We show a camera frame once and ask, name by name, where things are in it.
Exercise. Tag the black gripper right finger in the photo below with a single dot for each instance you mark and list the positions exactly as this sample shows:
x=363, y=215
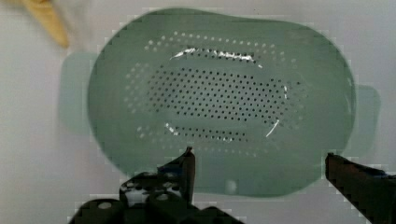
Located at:
x=371, y=191

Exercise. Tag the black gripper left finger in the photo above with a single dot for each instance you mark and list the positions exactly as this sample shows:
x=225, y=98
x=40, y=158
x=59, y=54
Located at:
x=162, y=197

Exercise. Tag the green plastic strainer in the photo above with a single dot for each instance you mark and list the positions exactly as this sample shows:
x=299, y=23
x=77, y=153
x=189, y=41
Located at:
x=260, y=103

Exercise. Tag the yellow peeled banana toy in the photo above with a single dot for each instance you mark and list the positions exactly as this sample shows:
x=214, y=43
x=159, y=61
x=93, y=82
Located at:
x=44, y=12

